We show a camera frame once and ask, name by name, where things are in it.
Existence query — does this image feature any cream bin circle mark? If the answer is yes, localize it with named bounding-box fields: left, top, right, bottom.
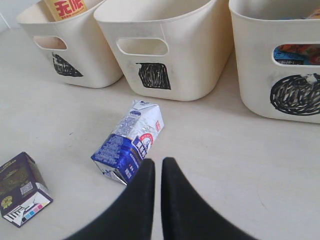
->
left=229, top=0, right=320, bottom=124

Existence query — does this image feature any yellow Lays chips can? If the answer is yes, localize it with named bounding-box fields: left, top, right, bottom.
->
left=44, top=0, right=88, bottom=22

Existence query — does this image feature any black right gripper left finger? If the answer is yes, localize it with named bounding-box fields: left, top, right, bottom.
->
left=66, top=158, right=156, bottom=240

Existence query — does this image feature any cream bin square mark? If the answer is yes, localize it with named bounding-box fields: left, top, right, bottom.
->
left=93, top=0, right=234, bottom=101

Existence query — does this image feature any cream bin triangle mark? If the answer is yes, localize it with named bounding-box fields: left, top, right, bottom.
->
left=16, top=0, right=123, bottom=89

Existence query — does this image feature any blue noodle packet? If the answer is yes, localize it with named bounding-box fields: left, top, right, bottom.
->
left=273, top=44, right=320, bottom=65

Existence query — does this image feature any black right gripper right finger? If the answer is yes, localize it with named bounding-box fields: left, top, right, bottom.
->
left=161, top=157, right=255, bottom=240

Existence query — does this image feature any blue white milk carton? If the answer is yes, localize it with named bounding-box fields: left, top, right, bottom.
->
left=91, top=100, right=165, bottom=185

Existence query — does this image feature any purple chocolate box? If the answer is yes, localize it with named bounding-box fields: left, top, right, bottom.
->
left=0, top=151, right=53, bottom=228

